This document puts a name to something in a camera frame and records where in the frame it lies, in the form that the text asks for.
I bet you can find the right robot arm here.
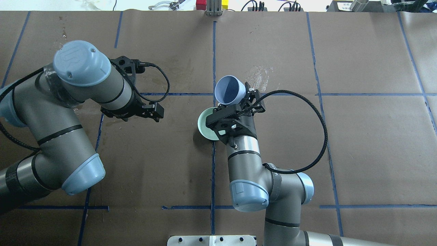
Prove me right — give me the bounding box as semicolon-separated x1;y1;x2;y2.
203;76;381;246

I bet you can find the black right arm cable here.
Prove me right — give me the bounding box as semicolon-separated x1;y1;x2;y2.
253;90;328;175

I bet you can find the yellow cube block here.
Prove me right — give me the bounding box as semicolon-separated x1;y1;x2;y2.
221;0;229;9

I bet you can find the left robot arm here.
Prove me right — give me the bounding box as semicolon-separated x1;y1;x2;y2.
1;40;164;215

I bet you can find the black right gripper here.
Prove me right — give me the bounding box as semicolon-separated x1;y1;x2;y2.
207;83;266;146

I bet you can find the metal cylinder can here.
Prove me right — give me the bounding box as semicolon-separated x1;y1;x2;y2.
350;0;369;12

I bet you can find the aluminium frame post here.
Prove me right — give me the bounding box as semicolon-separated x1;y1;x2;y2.
205;0;223;16

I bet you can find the light blue cup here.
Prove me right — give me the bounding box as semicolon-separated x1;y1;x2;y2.
214;75;246;105

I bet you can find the mint green bowl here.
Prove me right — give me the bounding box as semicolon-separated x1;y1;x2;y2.
198;107;220;141

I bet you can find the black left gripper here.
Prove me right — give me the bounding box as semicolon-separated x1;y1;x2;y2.
100;56;165;122

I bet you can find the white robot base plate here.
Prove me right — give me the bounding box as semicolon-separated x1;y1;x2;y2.
167;235;257;246

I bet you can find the red cube block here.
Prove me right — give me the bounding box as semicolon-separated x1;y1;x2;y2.
195;0;207;11

